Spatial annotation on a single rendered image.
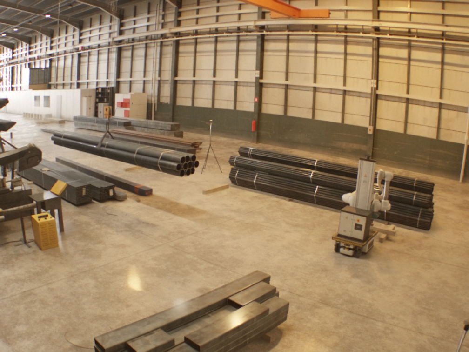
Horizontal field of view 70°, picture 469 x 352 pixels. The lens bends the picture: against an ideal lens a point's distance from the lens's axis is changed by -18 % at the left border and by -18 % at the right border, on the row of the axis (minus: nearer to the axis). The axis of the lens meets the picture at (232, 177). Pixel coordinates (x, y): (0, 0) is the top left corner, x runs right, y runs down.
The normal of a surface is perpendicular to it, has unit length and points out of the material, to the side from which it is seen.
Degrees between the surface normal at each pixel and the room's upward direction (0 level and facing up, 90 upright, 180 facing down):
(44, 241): 90
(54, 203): 90
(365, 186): 90
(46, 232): 90
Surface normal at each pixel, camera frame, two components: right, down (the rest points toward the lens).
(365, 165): -0.62, 0.16
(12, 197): 0.78, 0.18
